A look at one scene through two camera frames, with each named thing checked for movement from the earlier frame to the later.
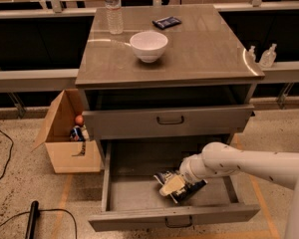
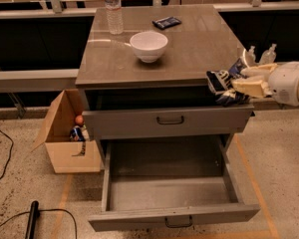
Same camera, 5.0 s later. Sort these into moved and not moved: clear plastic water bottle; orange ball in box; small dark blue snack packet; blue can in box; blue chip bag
Moved: blue chip bag
Not moved: orange ball in box; small dark blue snack packet; clear plastic water bottle; blue can in box
